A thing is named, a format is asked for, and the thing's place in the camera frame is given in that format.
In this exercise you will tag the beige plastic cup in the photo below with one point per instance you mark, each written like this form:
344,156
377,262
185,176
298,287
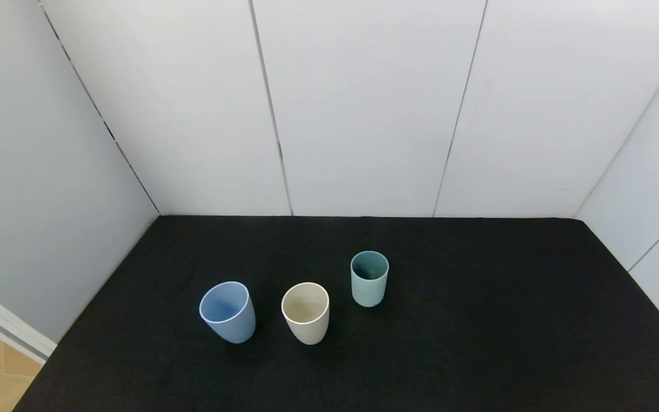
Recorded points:
306,329

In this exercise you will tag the mint green plastic cup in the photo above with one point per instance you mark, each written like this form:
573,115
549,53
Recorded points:
369,292

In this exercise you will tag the blue plastic cup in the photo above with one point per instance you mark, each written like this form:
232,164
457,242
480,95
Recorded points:
232,326

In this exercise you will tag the black fabric table cover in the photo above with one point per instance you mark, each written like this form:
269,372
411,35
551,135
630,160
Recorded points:
478,343

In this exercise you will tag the white wall base rail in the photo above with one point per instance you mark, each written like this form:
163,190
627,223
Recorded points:
3,326

